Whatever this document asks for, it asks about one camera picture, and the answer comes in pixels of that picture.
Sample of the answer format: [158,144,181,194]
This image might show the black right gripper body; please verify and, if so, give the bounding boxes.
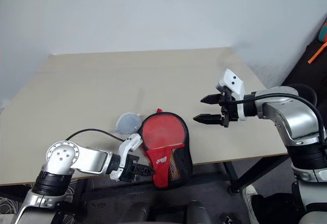
[217,85,239,129]

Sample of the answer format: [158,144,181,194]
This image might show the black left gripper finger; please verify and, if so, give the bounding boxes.
[130,175,154,185]
[135,163,156,177]

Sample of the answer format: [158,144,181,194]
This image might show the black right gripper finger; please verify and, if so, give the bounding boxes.
[200,93,223,106]
[193,113,225,126]

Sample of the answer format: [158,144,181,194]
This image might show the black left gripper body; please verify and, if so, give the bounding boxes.
[122,154,141,183]

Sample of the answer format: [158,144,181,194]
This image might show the red black paddle case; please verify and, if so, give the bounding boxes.
[137,108,194,189]

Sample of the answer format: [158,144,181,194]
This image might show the dark rounded shape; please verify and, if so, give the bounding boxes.
[131,203,154,224]
[187,200,212,224]

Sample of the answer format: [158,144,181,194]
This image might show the grey blue cloth ball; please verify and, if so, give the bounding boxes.
[113,112,143,135]

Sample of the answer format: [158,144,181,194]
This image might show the black round chair back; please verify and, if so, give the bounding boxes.
[287,83,318,106]

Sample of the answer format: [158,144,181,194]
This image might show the white shoe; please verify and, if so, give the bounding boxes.
[242,184,260,224]

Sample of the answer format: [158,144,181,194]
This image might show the orange plastic stick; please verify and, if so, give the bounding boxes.
[308,41,327,64]

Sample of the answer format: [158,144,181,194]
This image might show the teal orange object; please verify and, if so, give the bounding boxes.
[319,21,327,42]

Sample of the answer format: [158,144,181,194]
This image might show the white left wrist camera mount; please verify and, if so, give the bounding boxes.
[110,134,143,183]

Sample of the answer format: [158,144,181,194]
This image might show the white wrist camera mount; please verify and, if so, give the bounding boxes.
[110,134,143,183]
[216,68,248,121]

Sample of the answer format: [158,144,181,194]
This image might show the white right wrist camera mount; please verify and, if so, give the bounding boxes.
[216,68,248,121]

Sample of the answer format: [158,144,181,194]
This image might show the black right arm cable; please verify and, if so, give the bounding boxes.
[226,93,327,145]

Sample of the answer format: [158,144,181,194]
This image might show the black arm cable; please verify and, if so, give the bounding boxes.
[226,93,327,145]
[65,128,127,142]

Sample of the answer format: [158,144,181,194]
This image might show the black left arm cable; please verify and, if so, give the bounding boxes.
[65,128,127,142]

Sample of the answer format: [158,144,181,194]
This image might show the black table leg frame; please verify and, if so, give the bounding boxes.
[222,154,291,195]

